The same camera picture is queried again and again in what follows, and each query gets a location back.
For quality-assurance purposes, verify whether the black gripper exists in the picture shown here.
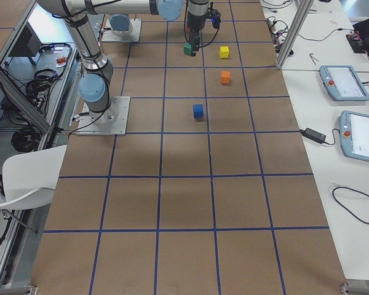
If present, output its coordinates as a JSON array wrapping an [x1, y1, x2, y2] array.
[[186, 12, 207, 57]]

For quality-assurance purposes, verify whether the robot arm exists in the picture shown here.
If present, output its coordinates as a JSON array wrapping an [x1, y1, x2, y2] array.
[[38, 1, 220, 61], [65, 14, 117, 126]]

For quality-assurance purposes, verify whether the green wooden block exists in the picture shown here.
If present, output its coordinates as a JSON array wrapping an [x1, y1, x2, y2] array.
[[183, 42, 193, 56]]

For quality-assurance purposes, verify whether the yellow wooden block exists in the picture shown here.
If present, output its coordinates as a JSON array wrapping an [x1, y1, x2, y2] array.
[[219, 46, 230, 59]]

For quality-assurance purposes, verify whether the orange wooden block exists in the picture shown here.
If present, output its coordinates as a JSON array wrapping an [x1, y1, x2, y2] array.
[[220, 71, 231, 85]]

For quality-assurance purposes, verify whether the blue wooden block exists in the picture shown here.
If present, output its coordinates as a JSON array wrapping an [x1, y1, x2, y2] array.
[[192, 104, 204, 119]]

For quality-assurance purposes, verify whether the orange snack packet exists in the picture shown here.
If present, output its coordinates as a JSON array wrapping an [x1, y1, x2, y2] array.
[[56, 56, 67, 68]]

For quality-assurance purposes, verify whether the black power adapter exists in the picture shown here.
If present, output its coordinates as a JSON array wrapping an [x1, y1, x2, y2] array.
[[300, 128, 326, 144]]

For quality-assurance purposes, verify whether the far teach pendant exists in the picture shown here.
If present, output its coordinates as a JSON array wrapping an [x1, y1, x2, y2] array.
[[319, 65, 369, 101]]

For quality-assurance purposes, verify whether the teach pendant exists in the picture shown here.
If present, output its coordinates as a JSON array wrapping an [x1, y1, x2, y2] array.
[[319, 65, 369, 101], [339, 111, 369, 162]]

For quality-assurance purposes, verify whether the near teach pendant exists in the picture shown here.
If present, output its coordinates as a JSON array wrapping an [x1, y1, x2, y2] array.
[[339, 111, 369, 162]]

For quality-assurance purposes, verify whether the white chair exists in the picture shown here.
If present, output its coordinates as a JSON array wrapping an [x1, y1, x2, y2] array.
[[0, 145, 67, 210]]

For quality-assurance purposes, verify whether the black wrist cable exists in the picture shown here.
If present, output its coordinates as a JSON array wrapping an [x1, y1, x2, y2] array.
[[183, 18, 220, 49]]

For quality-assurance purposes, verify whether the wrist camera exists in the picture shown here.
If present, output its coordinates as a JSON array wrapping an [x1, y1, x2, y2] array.
[[208, 8, 221, 30]]

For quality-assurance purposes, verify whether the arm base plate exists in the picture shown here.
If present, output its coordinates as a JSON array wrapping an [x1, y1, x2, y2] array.
[[76, 96, 130, 136], [101, 19, 141, 43]]

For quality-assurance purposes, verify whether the aluminium frame post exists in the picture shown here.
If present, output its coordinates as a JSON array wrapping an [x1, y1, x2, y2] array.
[[276, 0, 314, 69]]

